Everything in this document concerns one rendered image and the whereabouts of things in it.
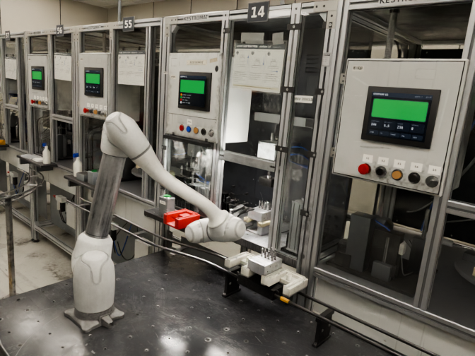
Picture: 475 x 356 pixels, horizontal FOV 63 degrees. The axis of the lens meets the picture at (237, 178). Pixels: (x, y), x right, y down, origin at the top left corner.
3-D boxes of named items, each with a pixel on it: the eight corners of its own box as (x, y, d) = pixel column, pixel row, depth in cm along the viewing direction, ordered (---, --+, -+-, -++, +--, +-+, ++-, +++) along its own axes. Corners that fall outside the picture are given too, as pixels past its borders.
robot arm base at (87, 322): (89, 338, 147) (89, 325, 146) (63, 313, 161) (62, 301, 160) (131, 321, 161) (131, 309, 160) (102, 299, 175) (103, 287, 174)
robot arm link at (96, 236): (68, 287, 165) (66, 265, 185) (107, 289, 173) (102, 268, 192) (107, 111, 156) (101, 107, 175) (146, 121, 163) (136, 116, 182)
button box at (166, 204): (157, 215, 224) (158, 195, 221) (168, 212, 229) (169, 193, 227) (166, 219, 218) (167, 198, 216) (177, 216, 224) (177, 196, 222)
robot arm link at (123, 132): (155, 143, 154) (148, 138, 166) (126, 106, 147) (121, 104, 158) (128, 163, 152) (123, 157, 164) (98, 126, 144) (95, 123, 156)
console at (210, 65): (162, 133, 228) (165, 52, 219) (198, 132, 250) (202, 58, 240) (212, 143, 202) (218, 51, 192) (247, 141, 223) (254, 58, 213)
